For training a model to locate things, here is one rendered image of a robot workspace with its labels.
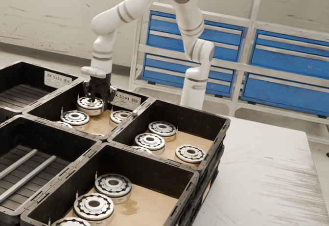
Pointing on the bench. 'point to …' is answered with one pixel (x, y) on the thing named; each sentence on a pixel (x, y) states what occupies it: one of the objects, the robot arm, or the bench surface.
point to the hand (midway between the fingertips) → (98, 105)
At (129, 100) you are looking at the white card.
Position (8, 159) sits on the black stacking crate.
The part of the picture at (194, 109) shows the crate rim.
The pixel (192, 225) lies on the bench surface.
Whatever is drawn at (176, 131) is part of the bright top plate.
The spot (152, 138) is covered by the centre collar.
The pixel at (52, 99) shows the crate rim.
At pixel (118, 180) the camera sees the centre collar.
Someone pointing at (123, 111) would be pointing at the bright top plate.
